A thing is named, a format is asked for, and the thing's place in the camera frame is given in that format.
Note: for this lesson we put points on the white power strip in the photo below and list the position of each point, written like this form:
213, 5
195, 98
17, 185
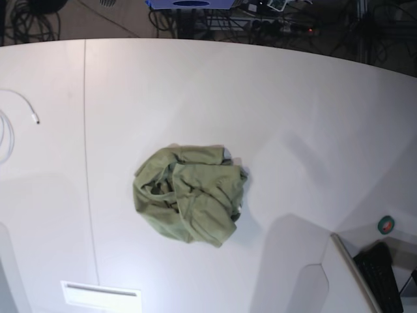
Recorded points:
283, 27

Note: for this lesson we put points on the black keyboard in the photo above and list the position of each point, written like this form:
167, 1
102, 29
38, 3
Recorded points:
375, 266

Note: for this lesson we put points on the green tape roll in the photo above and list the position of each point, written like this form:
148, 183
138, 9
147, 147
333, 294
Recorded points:
386, 225

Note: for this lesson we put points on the grey monitor edge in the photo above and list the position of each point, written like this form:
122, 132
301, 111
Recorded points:
361, 284

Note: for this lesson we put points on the olive green t-shirt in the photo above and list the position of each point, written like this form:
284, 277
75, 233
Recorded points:
190, 193

